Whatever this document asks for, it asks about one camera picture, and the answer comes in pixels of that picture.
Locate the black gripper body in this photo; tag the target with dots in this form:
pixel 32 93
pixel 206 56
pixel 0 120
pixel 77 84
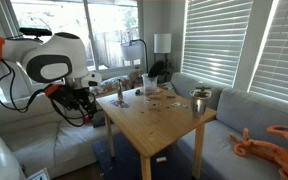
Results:
pixel 76 99

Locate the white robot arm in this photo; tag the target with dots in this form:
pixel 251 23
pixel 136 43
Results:
pixel 61 63

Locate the silver metal cup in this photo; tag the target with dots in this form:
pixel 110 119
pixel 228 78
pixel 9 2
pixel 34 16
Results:
pixel 199 101

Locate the patterned cushion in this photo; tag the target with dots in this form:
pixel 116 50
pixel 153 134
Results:
pixel 110 85

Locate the colourful sticker sheet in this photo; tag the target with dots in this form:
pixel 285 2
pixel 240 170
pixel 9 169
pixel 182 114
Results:
pixel 120 104

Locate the white couch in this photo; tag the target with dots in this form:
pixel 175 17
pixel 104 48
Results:
pixel 40 138

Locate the arc floor lamp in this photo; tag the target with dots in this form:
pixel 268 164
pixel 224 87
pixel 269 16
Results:
pixel 135 49

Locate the clear plastic pitcher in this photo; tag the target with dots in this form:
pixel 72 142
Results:
pixel 150 84

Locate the wooden table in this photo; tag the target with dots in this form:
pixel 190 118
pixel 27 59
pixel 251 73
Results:
pixel 152 124

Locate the black case in pitcher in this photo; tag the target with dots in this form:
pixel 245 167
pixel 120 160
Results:
pixel 156 68

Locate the white floor lamp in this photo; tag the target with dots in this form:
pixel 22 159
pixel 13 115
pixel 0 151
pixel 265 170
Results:
pixel 162 45

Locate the dark blue rug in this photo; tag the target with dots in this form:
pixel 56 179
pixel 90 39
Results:
pixel 169 164

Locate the grey sofa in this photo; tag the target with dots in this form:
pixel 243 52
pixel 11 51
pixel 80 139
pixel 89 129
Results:
pixel 236 110

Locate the orange plush squid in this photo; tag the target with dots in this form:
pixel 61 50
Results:
pixel 263 149

